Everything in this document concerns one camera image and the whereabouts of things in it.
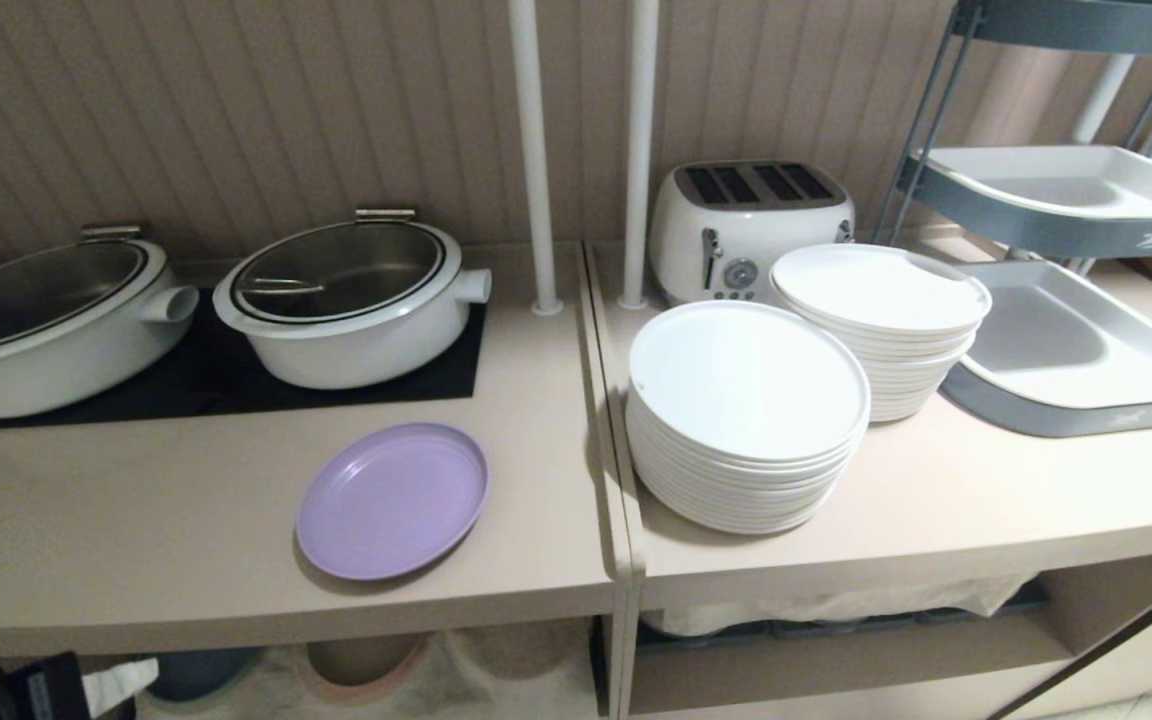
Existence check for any white oval pot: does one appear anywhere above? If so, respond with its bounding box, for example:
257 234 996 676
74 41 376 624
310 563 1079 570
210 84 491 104
0 238 200 420
213 222 492 391

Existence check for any white toaster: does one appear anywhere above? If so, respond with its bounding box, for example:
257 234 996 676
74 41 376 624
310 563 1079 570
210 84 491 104
648 160 856 306

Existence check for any stack of white plates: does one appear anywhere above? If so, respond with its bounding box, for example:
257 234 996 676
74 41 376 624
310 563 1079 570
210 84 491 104
624 300 872 536
769 243 993 423

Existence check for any black cooktop mat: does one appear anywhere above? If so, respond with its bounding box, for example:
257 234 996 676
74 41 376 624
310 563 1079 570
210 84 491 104
0 290 488 433

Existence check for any pink bowl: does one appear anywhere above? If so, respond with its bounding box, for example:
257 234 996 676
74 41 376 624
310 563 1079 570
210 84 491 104
298 632 434 705

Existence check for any black device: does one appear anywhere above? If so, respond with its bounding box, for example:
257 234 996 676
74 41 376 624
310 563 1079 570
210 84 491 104
0 652 92 720

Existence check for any purple plastic plate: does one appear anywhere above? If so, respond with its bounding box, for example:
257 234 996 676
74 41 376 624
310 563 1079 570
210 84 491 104
295 422 490 582

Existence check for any beige bowl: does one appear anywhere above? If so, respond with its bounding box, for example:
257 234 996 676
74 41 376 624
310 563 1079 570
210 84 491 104
451 620 592 691

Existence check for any grey bowl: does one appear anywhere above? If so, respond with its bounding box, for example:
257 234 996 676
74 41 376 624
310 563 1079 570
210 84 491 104
144 647 267 703

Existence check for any grey tiered rack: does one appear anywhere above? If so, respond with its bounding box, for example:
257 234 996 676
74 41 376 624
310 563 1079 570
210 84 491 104
871 0 1152 439

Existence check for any glass pot lid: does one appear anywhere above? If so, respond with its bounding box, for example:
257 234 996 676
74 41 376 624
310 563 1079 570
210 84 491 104
0 224 150 356
231 208 447 325

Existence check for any white plastic bag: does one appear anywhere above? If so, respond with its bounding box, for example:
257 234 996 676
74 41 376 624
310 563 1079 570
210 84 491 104
648 572 1037 638

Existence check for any white pole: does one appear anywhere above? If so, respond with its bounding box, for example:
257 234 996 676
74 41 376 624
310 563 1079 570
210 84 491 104
509 0 565 317
618 0 660 310

